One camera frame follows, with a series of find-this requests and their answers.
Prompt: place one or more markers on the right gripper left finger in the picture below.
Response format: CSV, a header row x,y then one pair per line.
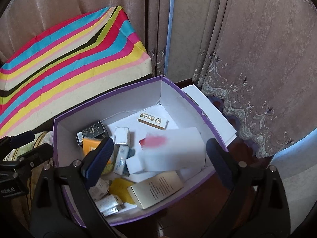
x,y
50,215

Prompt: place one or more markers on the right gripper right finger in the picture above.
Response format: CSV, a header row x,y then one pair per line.
x,y
269,214

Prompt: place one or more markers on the white cylindrical bottle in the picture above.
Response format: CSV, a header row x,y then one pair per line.
x,y
109,205

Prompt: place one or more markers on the white orange soap box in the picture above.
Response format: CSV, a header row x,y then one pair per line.
x,y
90,144

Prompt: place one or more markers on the black Dormi box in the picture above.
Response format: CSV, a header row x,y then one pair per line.
x,y
94,131

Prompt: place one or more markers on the small white silver box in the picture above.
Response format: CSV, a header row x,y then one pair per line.
x,y
122,136

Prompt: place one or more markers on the white gold toothpaste box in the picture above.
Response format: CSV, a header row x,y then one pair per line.
x,y
152,120

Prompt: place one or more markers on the yellow sponge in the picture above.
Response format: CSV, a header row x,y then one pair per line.
x,y
120,187

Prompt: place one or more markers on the teal holographic box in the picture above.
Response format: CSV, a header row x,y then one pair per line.
x,y
123,154

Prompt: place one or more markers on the white fine-print box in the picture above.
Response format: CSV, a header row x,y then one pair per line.
x,y
154,190

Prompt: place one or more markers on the beige striped blanket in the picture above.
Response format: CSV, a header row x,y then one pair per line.
x,y
22,205

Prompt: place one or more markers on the light blue object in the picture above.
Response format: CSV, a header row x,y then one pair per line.
x,y
297,158

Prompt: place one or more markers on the white blue red medicine box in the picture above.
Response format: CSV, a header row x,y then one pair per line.
x,y
169,150

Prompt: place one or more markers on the purple storage box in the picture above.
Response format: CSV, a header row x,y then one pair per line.
x,y
184,108

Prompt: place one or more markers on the rainbow striped cloth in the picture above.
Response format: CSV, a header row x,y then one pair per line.
x,y
68,64

